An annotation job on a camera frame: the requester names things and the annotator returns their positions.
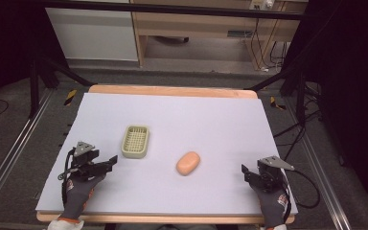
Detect white cabinet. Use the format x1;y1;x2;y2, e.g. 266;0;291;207
45;6;139;62

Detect black floor cables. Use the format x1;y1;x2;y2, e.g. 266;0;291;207
272;81;325;162

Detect bundle of cables under desk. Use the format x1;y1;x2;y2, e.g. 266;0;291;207
249;18;289;73

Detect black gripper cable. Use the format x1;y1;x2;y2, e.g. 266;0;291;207
57;149;78;207
283;168;321;210

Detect orange soap bar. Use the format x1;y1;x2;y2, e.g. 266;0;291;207
175;150;201;176

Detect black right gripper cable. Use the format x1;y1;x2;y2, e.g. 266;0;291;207
283;168;321;210

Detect white power strip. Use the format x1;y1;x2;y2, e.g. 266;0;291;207
249;0;275;11

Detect black curtain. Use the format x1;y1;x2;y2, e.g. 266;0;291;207
0;0;51;119
291;0;368;221

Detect black metal frame bar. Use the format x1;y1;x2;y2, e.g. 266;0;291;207
28;0;305;21

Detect white table mat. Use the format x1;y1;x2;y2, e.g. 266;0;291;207
34;92;299;216

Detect beige plastic soap dish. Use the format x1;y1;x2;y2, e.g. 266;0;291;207
121;125;150;160

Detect yellow black tape marker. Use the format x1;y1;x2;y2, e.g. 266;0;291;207
269;96;286;111
63;88;78;107

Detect black metal frame stand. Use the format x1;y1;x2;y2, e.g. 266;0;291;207
28;52;95;120
248;62;309;124

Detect person's right hand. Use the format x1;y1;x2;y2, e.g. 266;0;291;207
249;181;291;229

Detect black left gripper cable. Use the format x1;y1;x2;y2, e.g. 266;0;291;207
57;149;78;207

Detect wooden table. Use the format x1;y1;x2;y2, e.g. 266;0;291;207
35;83;296;225

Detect person's left hand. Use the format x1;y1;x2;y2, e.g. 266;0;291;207
61;173;107;222

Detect metal floor rail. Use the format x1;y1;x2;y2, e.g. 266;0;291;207
286;97;350;230
0;87;56;222

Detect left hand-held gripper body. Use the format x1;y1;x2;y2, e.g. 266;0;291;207
65;141;109;182

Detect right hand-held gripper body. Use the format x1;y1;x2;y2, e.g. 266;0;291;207
248;155;295;194

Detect wooden desk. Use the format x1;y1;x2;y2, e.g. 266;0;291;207
129;0;309;70

